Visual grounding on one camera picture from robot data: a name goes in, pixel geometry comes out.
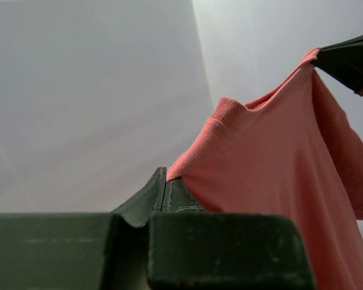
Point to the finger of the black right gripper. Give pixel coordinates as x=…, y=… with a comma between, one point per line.
x=344, y=62

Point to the pink t shirt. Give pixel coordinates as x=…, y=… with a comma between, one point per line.
x=290, y=152

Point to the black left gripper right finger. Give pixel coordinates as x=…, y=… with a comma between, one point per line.
x=191, y=248

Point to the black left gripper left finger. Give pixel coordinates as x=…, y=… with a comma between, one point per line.
x=106, y=250

